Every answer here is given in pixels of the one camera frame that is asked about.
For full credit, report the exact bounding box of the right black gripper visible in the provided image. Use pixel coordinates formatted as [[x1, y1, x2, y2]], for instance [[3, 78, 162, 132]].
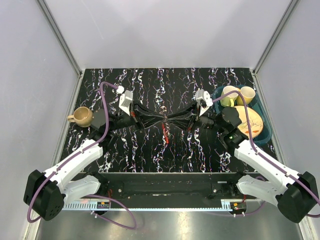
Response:
[[166, 100, 226, 134]]

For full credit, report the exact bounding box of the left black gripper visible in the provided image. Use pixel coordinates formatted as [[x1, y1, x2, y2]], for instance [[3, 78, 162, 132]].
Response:
[[107, 99, 165, 133]]

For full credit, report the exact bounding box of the red grey key holder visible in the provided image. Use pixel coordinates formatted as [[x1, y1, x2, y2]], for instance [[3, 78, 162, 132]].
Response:
[[162, 122, 172, 144]]

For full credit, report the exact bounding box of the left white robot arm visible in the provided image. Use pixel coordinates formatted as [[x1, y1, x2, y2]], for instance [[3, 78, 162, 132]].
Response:
[[23, 102, 165, 223]]

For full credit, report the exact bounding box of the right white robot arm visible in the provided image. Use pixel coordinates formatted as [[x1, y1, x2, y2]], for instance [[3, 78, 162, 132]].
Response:
[[167, 106, 320, 223]]

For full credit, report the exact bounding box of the light green mug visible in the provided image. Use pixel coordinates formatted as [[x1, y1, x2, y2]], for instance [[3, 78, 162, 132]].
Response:
[[220, 85, 240, 107]]

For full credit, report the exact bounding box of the tan ceramic mug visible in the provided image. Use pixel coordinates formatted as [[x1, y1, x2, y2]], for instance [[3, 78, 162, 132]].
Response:
[[67, 106, 93, 128]]

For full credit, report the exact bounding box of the yellow mug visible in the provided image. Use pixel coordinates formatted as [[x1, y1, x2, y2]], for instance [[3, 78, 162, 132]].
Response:
[[236, 86, 256, 106]]

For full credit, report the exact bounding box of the cream patterned plate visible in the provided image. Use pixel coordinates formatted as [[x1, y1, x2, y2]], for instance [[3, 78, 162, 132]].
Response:
[[233, 105, 264, 139]]

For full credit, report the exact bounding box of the teal plastic bin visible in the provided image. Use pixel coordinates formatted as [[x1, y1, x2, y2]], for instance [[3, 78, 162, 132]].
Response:
[[211, 86, 273, 147]]

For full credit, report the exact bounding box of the black base bar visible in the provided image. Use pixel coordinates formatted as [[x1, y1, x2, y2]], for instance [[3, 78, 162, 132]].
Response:
[[97, 171, 251, 210]]

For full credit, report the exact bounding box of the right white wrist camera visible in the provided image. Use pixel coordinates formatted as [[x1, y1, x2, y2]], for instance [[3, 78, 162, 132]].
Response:
[[195, 89, 213, 117]]

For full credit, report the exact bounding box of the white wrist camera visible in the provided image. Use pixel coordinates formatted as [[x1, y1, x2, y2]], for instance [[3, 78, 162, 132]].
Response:
[[195, 89, 213, 117], [119, 90, 133, 116]]

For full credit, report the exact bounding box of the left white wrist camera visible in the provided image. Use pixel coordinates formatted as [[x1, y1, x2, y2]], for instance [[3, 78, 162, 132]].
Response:
[[119, 90, 133, 116]]

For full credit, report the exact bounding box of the purple floor cable right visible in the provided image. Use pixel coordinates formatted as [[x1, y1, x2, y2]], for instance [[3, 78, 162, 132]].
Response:
[[207, 194, 267, 218]]

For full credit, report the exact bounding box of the purple floor cable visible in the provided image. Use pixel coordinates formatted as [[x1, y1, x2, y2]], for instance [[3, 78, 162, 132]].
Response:
[[207, 194, 267, 218], [87, 194, 138, 231]]

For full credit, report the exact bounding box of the purple floor cable left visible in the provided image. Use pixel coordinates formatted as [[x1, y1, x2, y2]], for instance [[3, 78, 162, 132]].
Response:
[[87, 194, 138, 231]]

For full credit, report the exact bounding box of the left aluminium frame post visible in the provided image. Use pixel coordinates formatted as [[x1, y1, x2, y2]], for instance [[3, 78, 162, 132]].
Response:
[[35, 0, 82, 77]]

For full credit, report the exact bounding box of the aluminium frame post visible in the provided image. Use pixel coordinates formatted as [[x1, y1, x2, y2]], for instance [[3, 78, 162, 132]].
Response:
[[35, 0, 82, 77], [252, 0, 301, 76]]

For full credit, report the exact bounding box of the right aluminium frame post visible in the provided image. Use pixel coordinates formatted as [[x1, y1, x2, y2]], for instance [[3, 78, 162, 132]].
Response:
[[252, 0, 301, 76]]

